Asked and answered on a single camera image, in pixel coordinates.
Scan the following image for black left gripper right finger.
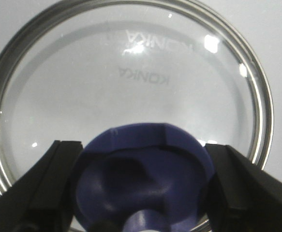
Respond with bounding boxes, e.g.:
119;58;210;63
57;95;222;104
206;144;282;232

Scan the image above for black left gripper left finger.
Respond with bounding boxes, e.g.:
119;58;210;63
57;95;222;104
0;141;83;232

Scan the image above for glass lid with blue knob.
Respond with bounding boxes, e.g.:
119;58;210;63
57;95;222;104
0;0;274;232

